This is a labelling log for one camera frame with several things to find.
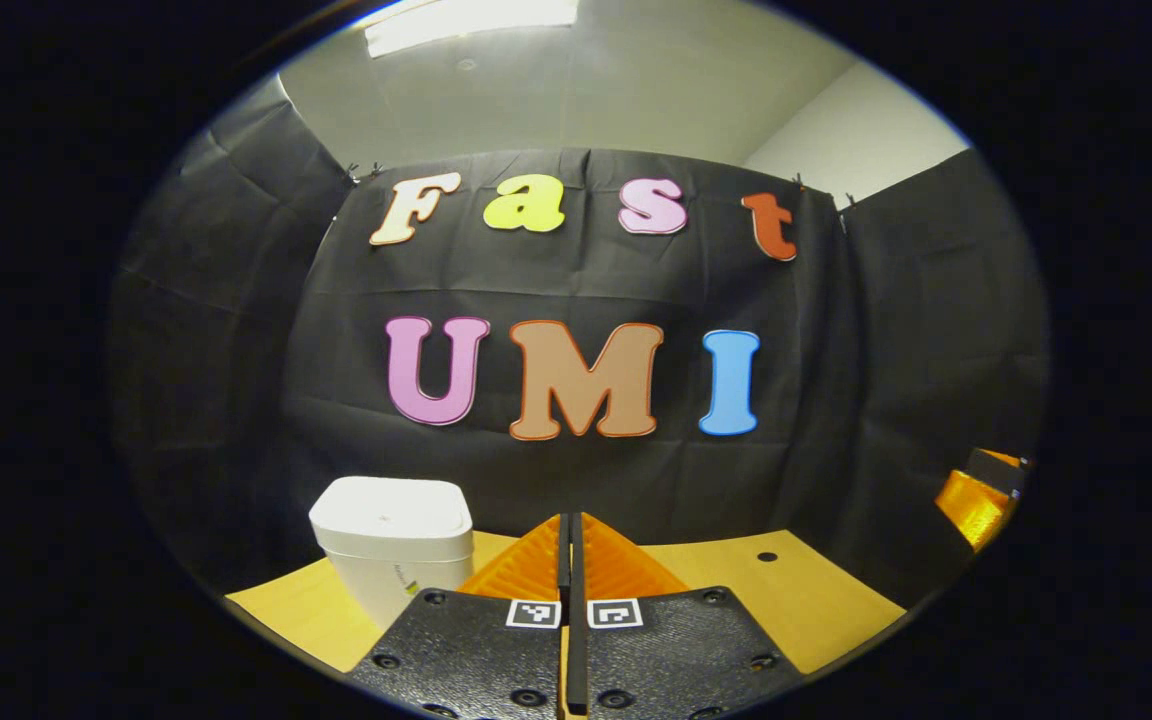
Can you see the white desktop garbage bin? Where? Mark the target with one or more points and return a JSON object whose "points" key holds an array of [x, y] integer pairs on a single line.
{"points": [[386, 520]]}

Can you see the ceiling light panel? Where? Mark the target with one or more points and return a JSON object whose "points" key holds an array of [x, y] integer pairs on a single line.
{"points": [[466, 20]]}

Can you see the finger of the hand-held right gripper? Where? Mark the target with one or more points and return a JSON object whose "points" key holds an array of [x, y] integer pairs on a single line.
{"points": [[996, 470]]}

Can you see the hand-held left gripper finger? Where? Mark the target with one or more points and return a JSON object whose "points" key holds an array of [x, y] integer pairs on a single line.
{"points": [[563, 565], [578, 660]]}

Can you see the black backdrop cloth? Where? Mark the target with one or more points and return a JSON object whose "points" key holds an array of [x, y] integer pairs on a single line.
{"points": [[236, 350]]}

